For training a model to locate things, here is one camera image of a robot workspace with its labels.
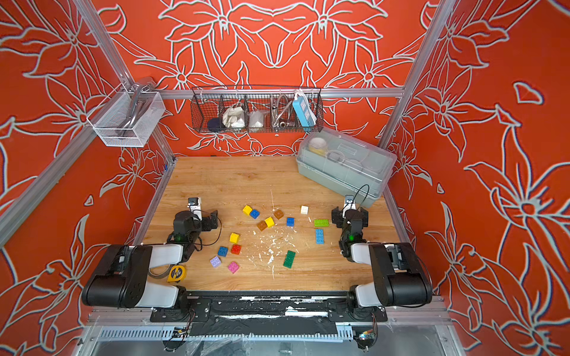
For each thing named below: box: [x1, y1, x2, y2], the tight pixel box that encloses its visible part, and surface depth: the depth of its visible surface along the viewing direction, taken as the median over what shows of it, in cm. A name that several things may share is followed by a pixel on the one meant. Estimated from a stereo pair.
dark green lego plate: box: [282, 249, 297, 269], surface depth 85 cm
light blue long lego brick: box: [316, 229, 325, 245], surface depth 92 cm
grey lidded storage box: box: [296, 127, 398, 208], surface depth 96 cm
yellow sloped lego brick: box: [229, 232, 239, 245], surface depth 90 cm
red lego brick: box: [230, 244, 242, 256], surface depth 87 cm
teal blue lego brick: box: [217, 246, 229, 258], surface depth 87 cm
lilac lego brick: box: [210, 255, 222, 269], surface depth 85 cm
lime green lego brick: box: [313, 218, 329, 227], surface depth 95 cm
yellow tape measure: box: [167, 265, 187, 282], surface depth 81 cm
